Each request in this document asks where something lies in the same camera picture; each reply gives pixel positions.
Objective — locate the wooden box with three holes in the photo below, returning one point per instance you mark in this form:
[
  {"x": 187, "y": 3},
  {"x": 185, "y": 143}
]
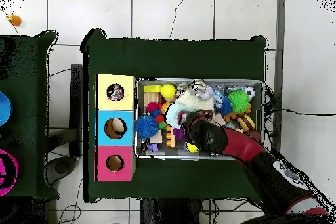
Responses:
[{"x": 126, "y": 129}]

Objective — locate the black frame beside table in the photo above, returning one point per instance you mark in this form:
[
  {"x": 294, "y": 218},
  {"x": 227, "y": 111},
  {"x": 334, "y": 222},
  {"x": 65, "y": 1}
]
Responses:
[{"x": 76, "y": 90}]

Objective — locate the orange toy basketball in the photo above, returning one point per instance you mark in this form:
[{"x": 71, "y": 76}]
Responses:
[{"x": 165, "y": 107}]

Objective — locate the blue bowl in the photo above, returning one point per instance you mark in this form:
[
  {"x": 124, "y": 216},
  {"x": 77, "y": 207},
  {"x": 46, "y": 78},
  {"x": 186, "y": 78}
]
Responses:
[{"x": 4, "y": 111}]

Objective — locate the magenta bowl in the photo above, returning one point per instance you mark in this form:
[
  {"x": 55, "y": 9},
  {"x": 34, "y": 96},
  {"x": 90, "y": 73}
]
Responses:
[{"x": 15, "y": 168}]

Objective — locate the brown toy football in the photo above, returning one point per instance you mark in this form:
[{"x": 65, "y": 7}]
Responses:
[{"x": 254, "y": 134}]

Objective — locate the small blue spiky puffer ball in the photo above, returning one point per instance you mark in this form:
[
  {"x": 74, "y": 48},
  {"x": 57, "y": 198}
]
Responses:
[{"x": 225, "y": 106}]

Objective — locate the plain yellow ball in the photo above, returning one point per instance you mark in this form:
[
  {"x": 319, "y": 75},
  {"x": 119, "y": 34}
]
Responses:
[{"x": 168, "y": 90}]

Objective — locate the silver drink can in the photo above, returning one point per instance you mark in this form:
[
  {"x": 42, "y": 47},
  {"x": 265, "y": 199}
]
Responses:
[{"x": 200, "y": 85}]

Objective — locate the purple spiky monster toy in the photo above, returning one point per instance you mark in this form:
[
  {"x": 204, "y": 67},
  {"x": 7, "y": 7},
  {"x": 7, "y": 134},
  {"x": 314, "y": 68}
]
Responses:
[{"x": 179, "y": 132}]

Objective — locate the confetti print cloth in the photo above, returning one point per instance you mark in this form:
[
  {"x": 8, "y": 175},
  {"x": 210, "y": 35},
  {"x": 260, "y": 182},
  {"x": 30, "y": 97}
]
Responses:
[{"x": 115, "y": 92}]

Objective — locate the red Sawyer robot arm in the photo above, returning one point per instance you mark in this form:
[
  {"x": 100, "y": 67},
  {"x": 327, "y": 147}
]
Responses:
[{"x": 241, "y": 145}]

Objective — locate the dark green side table cloth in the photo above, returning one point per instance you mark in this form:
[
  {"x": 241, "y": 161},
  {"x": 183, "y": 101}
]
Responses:
[{"x": 34, "y": 103}]

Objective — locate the small orange floor object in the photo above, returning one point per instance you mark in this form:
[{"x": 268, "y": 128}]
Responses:
[{"x": 15, "y": 20}]

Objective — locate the mint green knitted cloth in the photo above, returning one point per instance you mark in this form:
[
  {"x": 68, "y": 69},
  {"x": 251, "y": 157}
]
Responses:
[{"x": 173, "y": 115}]

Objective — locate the green spiky puffer ball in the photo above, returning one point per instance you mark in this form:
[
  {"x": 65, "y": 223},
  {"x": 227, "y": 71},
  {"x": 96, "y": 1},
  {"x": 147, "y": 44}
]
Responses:
[{"x": 238, "y": 101}]

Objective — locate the cream knitted cloth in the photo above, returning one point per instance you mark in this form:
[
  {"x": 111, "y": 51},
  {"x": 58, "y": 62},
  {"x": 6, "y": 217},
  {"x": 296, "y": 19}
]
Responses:
[{"x": 195, "y": 101}]

